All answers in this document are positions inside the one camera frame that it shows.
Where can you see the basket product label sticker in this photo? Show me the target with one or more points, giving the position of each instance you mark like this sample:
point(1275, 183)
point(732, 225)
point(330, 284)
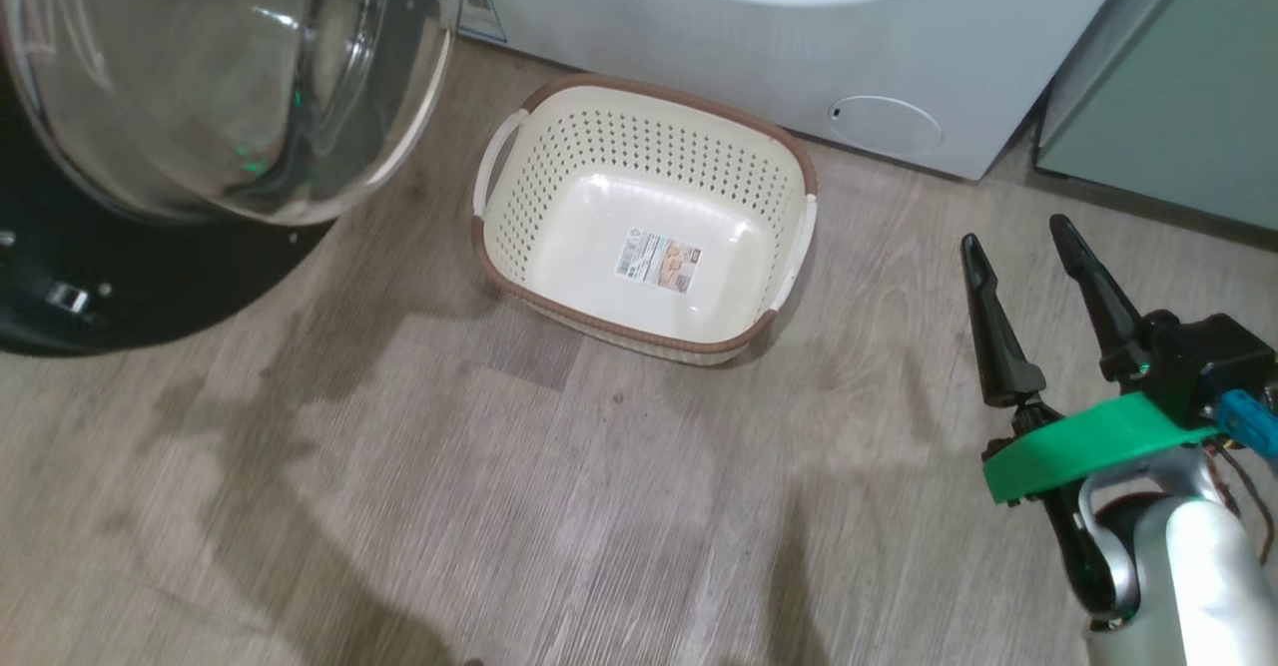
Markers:
point(659, 262)

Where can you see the pale green tall cabinet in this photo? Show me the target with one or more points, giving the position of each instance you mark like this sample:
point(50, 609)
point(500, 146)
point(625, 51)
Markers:
point(1178, 87)

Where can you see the cream perforated laundry basket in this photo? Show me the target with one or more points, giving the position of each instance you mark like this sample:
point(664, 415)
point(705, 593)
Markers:
point(559, 147)

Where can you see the washing machine glass door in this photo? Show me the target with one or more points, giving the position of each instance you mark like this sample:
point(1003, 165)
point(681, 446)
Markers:
point(130, 277)

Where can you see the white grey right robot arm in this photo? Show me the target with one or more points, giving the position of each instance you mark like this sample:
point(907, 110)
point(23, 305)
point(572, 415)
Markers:
point(1198, 586)

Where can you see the white front-load washing machine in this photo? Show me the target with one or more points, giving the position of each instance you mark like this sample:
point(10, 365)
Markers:
point(719, 57)

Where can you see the blue energy label sticker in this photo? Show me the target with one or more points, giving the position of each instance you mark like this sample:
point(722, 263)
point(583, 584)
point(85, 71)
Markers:
point(477, 9)

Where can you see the round white filter cover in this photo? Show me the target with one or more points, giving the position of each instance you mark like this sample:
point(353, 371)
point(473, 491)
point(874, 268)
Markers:
point(889, 127)

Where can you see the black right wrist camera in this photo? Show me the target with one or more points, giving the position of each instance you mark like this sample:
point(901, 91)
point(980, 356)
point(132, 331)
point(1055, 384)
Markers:
point(1208, 351)

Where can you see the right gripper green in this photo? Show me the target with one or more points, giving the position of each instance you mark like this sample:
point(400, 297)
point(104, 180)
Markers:
point(1088, 446)

